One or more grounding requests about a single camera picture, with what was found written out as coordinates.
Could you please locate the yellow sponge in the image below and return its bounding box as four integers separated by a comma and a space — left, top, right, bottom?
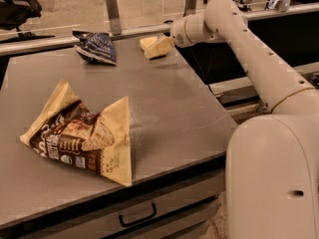
140, 36, 159, 52

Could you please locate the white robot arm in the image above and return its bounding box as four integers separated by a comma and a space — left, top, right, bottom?
170, 0, 319, 239

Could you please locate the blue chip bag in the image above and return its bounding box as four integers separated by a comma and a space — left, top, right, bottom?
73, 31, 117, 65

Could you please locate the grey lower shelf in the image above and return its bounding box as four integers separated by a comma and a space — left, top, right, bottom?
210, 62, 319, 107

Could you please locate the brown and cream snack bag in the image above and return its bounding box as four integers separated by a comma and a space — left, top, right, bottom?
20, 80, 132, 186

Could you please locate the black office chair left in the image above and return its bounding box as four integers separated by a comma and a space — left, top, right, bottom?
0, 0, 51, 44

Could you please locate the grey desk drawer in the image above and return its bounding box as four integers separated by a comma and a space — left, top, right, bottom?
44, 169, 224, 239

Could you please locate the left metal glass bracket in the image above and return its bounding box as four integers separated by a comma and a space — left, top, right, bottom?
105, 0, 122, 36

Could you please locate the black drawer handle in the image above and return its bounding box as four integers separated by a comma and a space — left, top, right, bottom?
119, 202, 158, 228

